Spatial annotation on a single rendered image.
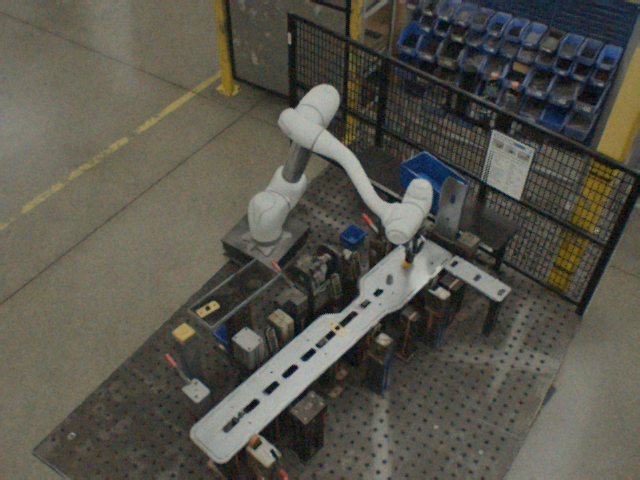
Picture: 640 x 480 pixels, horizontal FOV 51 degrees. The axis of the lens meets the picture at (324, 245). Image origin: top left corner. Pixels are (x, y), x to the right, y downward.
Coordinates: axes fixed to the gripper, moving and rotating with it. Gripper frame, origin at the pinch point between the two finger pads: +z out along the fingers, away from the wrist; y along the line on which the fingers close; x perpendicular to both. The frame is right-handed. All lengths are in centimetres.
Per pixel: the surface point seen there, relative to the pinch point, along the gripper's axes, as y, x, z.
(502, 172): 9, 53, -19
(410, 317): 18.0, -22.3, 6.9
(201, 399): -12, -108, 0
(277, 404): 7, -89, 6
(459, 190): 4.1, 25.5, -23.5
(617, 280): 58, 160, 106
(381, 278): -3.7, -14.4, 5.9
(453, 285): 20.7, 5.3, 8.1
